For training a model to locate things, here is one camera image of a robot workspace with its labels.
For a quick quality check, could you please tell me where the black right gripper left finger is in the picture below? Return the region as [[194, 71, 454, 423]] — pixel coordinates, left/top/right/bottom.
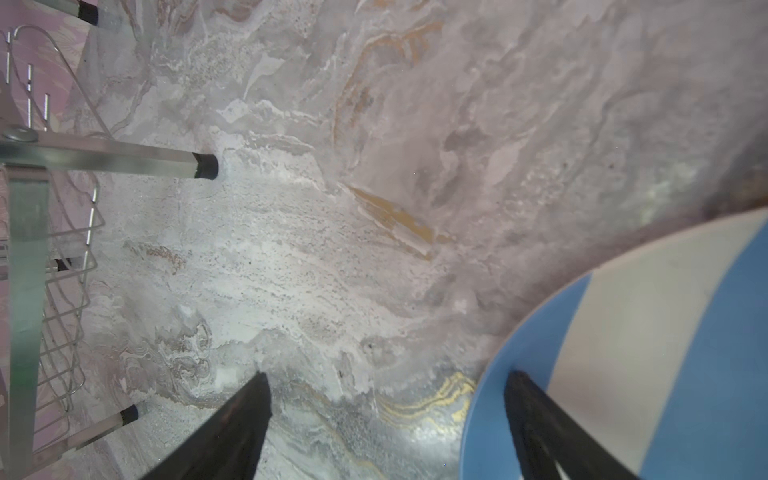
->
[[144, 372, 272, 480]]

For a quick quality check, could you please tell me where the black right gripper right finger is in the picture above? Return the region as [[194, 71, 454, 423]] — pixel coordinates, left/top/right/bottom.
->
[[504, 370, 638, 480]]

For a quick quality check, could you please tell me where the blue striped plate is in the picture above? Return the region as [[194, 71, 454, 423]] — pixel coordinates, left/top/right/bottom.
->
[[459, 209, 767, 479]]

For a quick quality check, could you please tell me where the stainless steel dish rack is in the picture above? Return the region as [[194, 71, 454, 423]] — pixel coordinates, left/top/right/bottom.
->
[[0, 0, 220, 480]]

